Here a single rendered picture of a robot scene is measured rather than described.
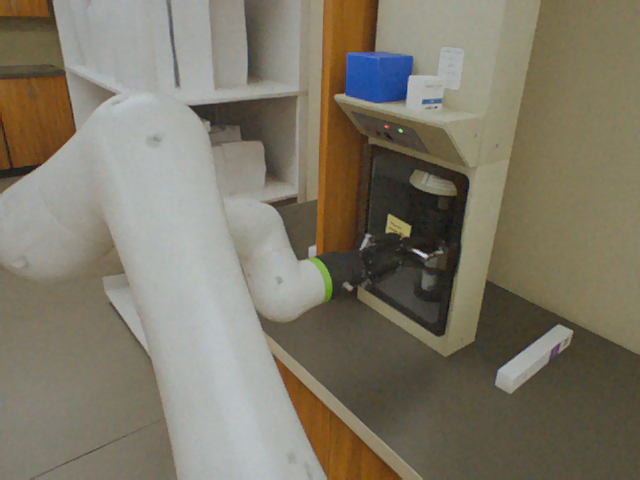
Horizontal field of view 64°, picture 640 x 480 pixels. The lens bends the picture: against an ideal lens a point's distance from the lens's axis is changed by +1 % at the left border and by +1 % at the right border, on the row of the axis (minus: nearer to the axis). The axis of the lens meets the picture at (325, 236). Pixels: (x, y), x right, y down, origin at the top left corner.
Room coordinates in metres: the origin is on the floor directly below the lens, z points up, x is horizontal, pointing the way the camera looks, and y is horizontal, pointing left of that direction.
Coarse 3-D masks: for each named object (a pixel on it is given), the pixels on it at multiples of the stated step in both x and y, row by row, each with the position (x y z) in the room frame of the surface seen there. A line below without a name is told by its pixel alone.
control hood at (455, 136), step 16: (336, 96) 1.14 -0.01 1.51; (368, 112) 1.08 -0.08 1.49; (384, 112) 1.03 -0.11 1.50; (400, 112) 0.99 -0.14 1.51; (416, 112) 0.98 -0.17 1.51; (432, 112) 0.99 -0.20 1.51; (448, 112) 0.99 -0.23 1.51; (464, 112) 1.00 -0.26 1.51; (416, 128) 0.98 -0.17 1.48; (432, 128) 0.94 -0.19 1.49; (448, 128) 0.91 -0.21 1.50; (464, 128) 0.94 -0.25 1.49; (480, 128) 0.97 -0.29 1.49; (432, 144) 0.99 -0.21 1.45; (448, 144) 0.94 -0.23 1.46; (464, 144) 0.94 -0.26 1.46; (480, 144) 0.97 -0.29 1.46; (448, 160) 0.99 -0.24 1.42; (464, 160) 0.95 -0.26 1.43
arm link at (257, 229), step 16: (224, 208) 0.77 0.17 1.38; (240, 208) 0.81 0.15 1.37; (256, 208) 0.85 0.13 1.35; (272, 208) 0.89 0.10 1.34; (240, 224) 0.77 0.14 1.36; (256, 224) 0.81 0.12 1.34; (272, 224) 0.85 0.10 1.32; (240, 240) 0.76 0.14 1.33; (256, 240) 0.80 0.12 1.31; (272, 240) 0.83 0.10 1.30; (288, 240) 0.86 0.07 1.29; (240, 256) 0.81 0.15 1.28; (256, 256) 0.81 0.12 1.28
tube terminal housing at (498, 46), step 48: (384, 0) 1.21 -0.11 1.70; (432, 0) 1.10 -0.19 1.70; (480, 0) 1.01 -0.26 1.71; (528, 0) 1.02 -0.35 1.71; (384, 48) 1.20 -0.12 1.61; (432, 48) 1.09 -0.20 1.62; (480, 48) 1.00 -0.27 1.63; (528, 48) 1.03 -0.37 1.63; (480, 96) 0.99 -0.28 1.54; (384, 144) 1.18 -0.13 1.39; (480, 192) 0.99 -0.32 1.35; (480, 240) 1.01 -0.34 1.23; (480, 288) 1.03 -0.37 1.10; (432, 336) 1.01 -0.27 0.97
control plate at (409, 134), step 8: (352, 112) 1.13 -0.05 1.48; (360, 120) 1.14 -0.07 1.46; (368, 120) 1.11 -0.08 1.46; (376, 120) 1.08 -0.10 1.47; (384, 120) 1.05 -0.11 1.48; (368, 128) 1.14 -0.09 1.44; (376, 128) 1.11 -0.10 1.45; (384, 128) 1.08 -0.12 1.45; (392, 128) 1.05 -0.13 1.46; (400, 128) 1.03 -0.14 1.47; (408, 128) 1.00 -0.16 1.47; (376, 136) 1.15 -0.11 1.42; (384, 136) 1.12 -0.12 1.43; (392, 136) 1.09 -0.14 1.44; (400, 136) 1.06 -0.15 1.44; (408, 136) 1.03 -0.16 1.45; (416, 136) 1.01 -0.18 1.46; (400, 144) 1.09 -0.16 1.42; (408, 144) 1.06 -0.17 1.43; (416, 144) 1.03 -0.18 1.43; (424, 152) 1.04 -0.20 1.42
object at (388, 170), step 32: (384, 160) 1.16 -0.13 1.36; (416, 160) 1.08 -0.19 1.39; (384, 192) 1.15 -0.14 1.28; (416, 192) 1.07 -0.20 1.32; (448, 192) 1.00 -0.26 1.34; (384, 224) 1.14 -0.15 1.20; (416, 224) 1.06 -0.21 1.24; (448, 224) 0.99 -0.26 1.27; (384, 256) 1.13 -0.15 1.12; (448, 256) 0.98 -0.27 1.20; (384, 288) 1.13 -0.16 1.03; (416, 288) 1.04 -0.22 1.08; (448, 288) 0.97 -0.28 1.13; (416, 320) 1.03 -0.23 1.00
